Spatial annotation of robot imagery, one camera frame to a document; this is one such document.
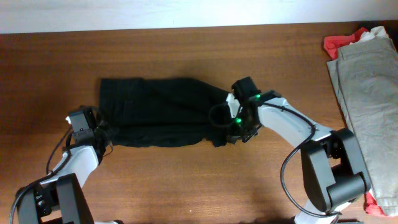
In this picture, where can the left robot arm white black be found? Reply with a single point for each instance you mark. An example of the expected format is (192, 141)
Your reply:
(60, 190)

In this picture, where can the black shorts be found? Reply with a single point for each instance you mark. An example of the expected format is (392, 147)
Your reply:
(163, 112)

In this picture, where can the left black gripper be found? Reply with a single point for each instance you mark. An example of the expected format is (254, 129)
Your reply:
(101, 133)

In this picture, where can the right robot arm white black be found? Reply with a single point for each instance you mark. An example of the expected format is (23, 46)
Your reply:
(333, 166)

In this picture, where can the khaki grey shorts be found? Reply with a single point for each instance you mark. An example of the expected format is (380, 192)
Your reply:
(364, 79)

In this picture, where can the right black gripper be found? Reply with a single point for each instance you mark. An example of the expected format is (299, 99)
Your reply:
(232, 135)

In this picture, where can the white garment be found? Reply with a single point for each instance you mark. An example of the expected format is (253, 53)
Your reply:
(378, 32)

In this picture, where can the red garment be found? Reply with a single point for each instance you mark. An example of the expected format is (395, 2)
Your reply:
(331, 44)

